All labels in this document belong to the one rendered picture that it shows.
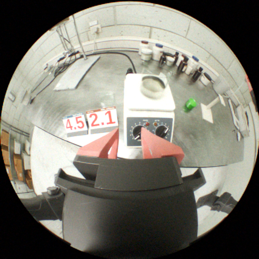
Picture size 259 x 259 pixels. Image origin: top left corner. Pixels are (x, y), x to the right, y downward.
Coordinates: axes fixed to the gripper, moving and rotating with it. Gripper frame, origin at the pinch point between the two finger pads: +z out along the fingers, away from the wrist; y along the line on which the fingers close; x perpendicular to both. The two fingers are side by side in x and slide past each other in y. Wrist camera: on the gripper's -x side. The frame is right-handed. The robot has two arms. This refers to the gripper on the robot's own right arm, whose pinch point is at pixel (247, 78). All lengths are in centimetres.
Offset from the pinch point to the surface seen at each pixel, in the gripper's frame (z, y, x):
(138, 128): -16.3, 31.1, 26.7
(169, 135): -15.9, 22.7, 28.1
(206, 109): 2.2, 0.9, 31.5
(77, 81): 1, 62, 31
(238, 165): -26, -112, 44
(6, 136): -77, 237, 15
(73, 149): -26, 50, 32
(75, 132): -20, 51, 32
